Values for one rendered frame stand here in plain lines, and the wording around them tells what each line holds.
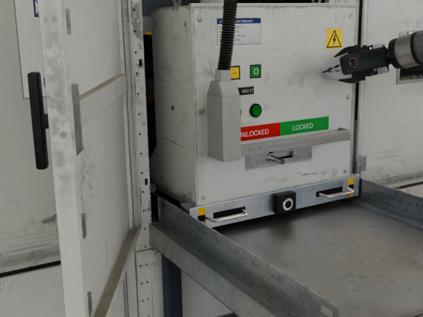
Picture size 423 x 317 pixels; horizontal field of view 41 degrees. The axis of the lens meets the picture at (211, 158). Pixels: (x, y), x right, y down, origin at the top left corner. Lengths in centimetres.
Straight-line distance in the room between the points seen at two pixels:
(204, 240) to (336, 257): 29
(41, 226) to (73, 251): 53
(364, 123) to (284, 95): 44
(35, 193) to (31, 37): 35
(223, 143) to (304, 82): 34
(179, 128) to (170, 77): 13
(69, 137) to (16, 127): 52
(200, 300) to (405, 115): 89
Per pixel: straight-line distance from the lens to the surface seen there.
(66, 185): 81
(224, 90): 122
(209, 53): 131
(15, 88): 129
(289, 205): 146
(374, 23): 180
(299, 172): 151
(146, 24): 207
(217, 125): 124
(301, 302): 101
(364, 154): 183
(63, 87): 78
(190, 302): 163
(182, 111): 136
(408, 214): 155
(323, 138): 148
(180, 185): 142
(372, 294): 114
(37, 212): 136
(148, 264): 152
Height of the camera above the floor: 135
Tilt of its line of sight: 14 degrees down
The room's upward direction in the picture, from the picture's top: 1 degrees counter-clockwise
